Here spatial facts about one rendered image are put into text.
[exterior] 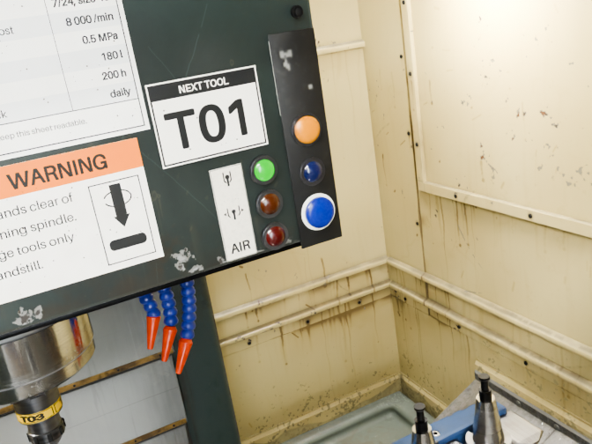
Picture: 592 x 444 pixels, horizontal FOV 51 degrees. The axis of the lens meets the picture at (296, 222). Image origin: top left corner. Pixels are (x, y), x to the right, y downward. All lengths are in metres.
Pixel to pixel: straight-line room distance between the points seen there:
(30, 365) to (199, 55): 0.36
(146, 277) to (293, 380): 1.42
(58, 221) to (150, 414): 0.87
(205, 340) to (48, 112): 0.92
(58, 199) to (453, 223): 1.25
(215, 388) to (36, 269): 0.93
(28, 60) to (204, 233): 0.20
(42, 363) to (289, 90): 0.38
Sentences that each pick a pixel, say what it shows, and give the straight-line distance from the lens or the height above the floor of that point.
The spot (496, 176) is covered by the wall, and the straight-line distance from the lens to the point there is 1.47.
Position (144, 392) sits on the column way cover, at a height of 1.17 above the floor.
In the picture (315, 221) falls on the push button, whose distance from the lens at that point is 0.59.
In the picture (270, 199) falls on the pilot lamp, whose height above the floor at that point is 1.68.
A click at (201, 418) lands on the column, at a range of 1.45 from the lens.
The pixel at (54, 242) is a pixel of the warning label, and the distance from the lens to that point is 0.54.
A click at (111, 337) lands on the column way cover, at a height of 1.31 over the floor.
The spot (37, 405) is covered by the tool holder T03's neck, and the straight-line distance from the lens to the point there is 0.79.
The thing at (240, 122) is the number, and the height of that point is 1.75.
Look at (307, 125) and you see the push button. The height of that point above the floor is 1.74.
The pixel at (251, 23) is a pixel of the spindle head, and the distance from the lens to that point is 0.56.
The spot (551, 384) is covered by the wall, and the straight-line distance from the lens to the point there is 1.59.
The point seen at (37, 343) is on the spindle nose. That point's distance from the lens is 0.70.
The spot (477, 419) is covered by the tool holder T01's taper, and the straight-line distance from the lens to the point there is 0.95.
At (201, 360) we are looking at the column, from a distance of 1.38.
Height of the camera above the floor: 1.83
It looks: 18 degrees down
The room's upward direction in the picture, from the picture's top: 9 degrees counter-clockwise
